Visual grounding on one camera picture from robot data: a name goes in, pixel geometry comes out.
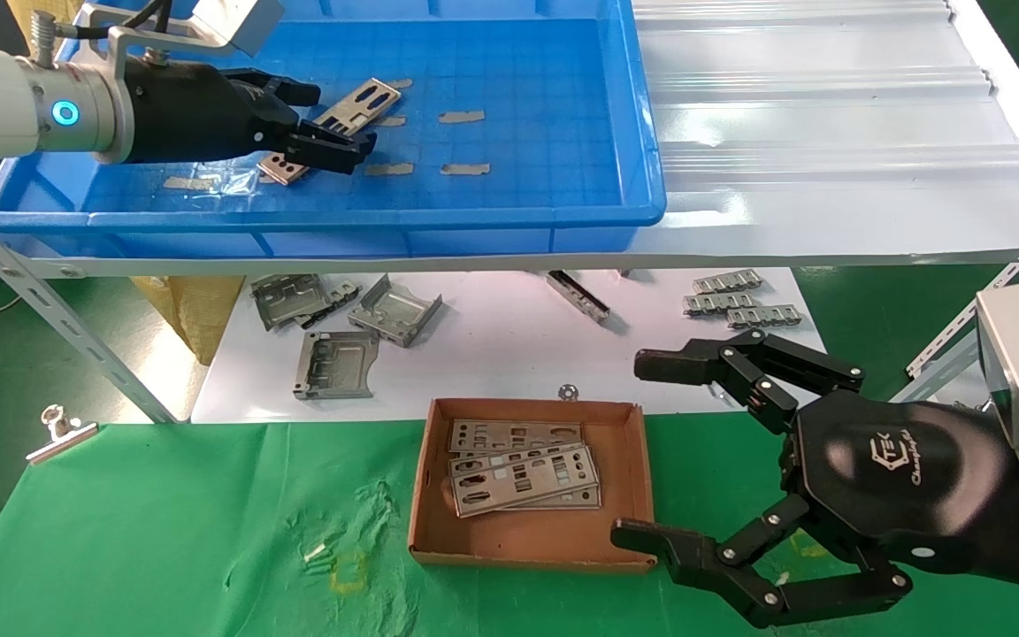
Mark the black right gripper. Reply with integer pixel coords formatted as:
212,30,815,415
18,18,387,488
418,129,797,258
610,329,1012,630

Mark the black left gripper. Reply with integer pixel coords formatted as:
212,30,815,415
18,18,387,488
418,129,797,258
125,58,379,175

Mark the silver metal io shield plate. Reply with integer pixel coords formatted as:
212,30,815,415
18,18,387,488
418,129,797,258
448,418,584,459
509,484,604,511
451,445,601,518
257,77,402,186

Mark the blue plastic tray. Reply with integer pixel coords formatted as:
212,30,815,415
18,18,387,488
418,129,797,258
0,0,670,259

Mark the brown cardboard box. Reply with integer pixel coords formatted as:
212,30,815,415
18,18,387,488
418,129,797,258
409,397,657,574

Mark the toothed metal strip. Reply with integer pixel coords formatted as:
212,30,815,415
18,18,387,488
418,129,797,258
693,269,763,295
684,293,758,317
728,304,805,330

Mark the white slotted angle bar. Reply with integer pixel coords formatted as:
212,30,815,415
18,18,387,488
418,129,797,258
906,261,1019,403

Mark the white paper sheet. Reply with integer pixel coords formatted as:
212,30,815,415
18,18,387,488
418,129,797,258
191,268,829,426

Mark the grey slotted angle bar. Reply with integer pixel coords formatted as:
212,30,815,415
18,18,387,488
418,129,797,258
0,181,179,424

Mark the white corrugated shelf board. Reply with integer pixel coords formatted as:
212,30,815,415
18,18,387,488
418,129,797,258
32,0,1019,280

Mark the silver binder clip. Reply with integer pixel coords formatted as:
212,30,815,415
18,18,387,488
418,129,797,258
26,404,99,465

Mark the green cloth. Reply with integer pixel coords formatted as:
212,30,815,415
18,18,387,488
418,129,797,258
0,411,1019,637

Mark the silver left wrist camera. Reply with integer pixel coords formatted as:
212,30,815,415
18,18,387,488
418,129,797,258
105,0,286,67

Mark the grey stamped metal bracket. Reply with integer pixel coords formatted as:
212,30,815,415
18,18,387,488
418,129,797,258
250,274,335,331

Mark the folded grey metal bracket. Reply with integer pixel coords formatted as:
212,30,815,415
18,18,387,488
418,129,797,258
349,274,444,348

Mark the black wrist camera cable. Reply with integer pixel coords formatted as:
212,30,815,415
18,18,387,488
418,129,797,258
57,0,176,42

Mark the flat grey metal bracket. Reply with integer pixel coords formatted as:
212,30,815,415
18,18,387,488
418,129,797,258
294,331,380,401

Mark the narrow metal rail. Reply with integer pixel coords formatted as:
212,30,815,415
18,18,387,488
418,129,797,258
548,271,611,325

